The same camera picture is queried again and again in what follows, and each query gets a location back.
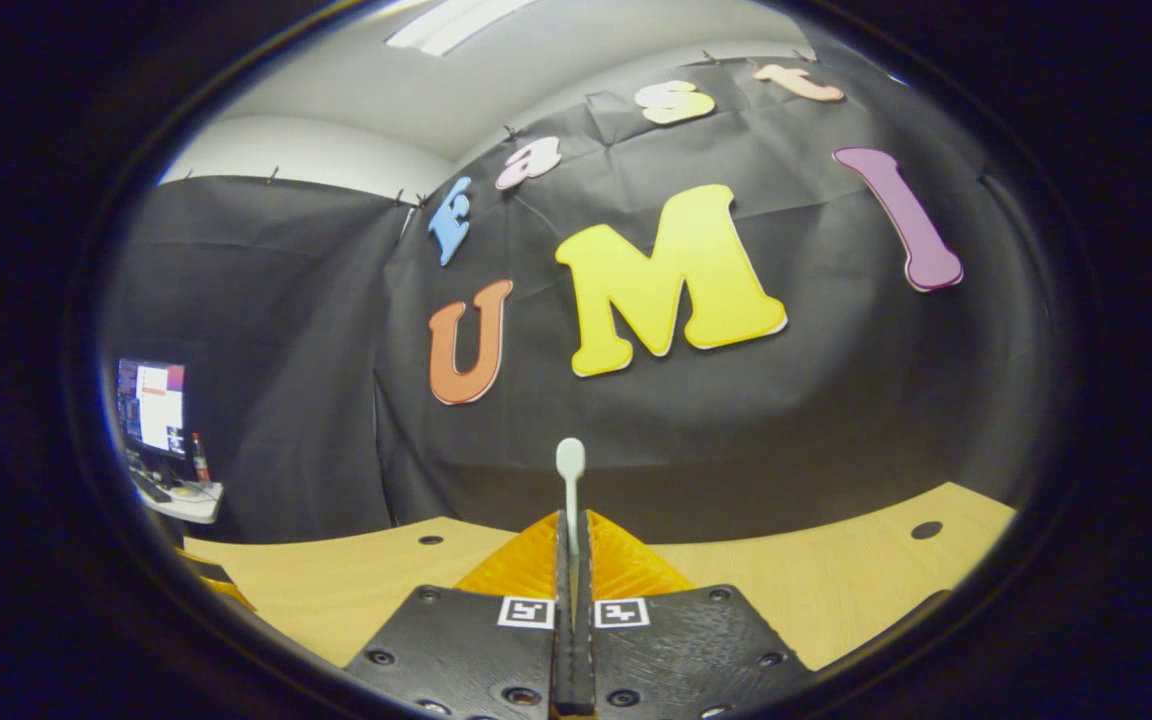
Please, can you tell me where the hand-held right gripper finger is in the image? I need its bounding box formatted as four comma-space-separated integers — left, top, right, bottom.
574, 510, 817, 720
344, 510, 574, 720

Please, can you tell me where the white toothbrush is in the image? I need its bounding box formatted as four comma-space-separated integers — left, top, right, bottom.
555, 437, 587, 601

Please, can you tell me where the white side table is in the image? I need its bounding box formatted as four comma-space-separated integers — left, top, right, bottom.
136, 478, 225, 525

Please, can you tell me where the computer monitor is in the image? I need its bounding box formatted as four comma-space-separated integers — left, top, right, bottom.
116, 358, 187, 461

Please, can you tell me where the black backdrop cloth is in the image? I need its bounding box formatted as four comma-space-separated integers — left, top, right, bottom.
101, 50, 1057, 546

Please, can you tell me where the white ceiling light panel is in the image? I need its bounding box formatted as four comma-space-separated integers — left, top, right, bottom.
384, 0, 537, 57

